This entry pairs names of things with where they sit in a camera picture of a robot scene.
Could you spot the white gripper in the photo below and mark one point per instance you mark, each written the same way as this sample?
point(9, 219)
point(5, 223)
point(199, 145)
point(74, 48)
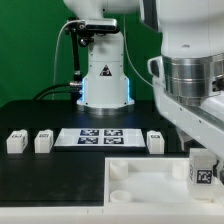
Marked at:
point(200, 125)

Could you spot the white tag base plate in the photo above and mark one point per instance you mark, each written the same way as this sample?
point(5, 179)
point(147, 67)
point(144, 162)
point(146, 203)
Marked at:
point(100, 137)

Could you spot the white L-shaped obstacle wall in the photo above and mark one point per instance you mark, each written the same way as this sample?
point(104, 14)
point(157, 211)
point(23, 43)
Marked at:
point(115, 213)

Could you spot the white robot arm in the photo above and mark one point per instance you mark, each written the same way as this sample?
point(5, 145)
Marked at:
point(188, 76)

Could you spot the white square tabletop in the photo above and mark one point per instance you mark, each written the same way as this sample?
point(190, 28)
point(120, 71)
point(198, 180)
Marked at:
point(155, 181)

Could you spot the camera on black stand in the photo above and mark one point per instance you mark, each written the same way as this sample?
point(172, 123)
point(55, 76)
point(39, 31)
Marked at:
point(81, 33)

